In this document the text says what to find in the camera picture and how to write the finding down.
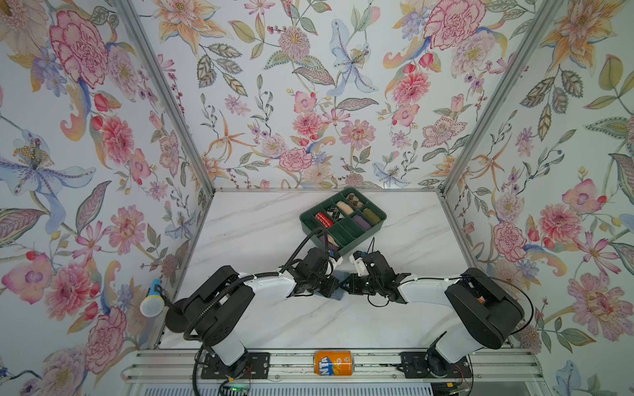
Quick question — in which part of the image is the orange soda can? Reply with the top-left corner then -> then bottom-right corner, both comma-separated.
314,350 -> 354,376

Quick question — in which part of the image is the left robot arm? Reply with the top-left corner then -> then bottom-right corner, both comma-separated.
168,247 -> 342,368

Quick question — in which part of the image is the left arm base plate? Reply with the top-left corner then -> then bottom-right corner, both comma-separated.
201,352 -> 271,380

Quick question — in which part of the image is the checkered rolled sock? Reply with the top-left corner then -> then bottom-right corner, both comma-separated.
326,205 -> 345,224

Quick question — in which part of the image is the brown patterned rolled sock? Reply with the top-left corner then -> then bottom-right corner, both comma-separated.
346,193 -> 364,210

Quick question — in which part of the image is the red rolled sock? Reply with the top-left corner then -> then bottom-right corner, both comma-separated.
315,212 -> 335,229

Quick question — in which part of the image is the olive rolled sock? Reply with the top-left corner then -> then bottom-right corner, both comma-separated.
363,208 -> 382,224

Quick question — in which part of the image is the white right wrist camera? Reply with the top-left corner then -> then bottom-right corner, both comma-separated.
349,251 -> 368,277

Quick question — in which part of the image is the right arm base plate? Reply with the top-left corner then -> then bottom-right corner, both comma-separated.
400,351 -> 473,380

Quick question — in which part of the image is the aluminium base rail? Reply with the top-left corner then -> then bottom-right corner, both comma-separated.
122,348 -> 543,384

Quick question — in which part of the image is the green compartment organizer tray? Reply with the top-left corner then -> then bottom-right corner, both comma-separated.
299,187 -> 387,256

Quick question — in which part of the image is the purple beige rolled sock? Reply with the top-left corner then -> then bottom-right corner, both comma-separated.
320,235 -> 339,250

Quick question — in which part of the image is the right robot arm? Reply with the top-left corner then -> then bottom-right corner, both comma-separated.
340,251 -> 524,366

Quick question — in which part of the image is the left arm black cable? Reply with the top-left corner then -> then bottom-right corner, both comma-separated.
182,226 -> 325,396

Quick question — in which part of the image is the blue orange green sock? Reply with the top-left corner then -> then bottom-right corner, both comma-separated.
330,287 -> 348,301

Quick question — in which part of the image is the black round stand base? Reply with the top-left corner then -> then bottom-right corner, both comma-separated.
165,305 -> 189,333

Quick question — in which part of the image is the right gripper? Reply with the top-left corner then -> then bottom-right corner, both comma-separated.
339,274 -> 382,295

